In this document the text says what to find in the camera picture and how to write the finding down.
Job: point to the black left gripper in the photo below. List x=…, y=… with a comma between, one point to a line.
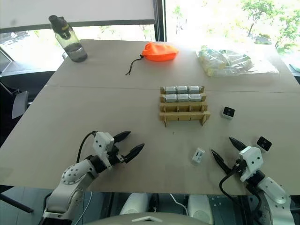
x=115, y=155

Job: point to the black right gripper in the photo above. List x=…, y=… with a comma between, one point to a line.
x=238, y=167

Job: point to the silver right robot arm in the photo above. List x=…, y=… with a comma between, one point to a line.
x=273, y=189

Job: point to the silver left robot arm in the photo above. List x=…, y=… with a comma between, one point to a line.
x=71, y=180

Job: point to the white rounded robot shell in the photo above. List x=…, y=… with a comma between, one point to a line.
x=134, y=203
x=200, y=207

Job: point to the wooden slotted rack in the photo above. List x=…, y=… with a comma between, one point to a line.
x=182, y=116

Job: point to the beige rounded robot torso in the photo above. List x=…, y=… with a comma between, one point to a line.
x=150, y=220

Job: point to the clear plastic bag with packets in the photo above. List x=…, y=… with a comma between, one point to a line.
x=225, y=62

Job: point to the dark translucent water bottle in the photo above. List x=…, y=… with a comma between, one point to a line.
x=72, y=44

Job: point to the grey chair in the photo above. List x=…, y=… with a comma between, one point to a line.
x=20, y=103

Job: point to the black table leg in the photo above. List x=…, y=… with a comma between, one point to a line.
x=16, y=202

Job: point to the white roller blind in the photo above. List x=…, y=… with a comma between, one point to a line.
x=77, y=11

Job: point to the black window frame post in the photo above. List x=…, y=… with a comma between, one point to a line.
x=160, y=18

